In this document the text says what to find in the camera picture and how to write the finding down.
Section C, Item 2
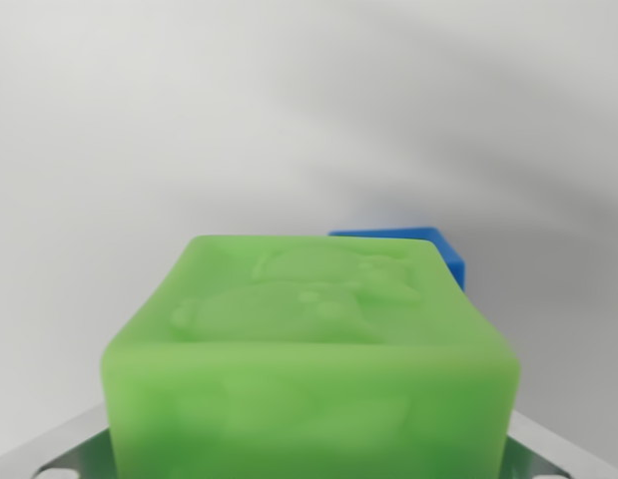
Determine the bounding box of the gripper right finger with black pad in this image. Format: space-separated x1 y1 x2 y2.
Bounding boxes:
495 409 618 479

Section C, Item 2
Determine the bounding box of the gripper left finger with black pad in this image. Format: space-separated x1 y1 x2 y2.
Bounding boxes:
0 403 121 479

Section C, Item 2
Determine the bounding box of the green cube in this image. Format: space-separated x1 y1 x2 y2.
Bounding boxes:
99 234 522 479

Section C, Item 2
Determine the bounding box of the blue cube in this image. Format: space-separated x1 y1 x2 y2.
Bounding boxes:
327 226 468 295

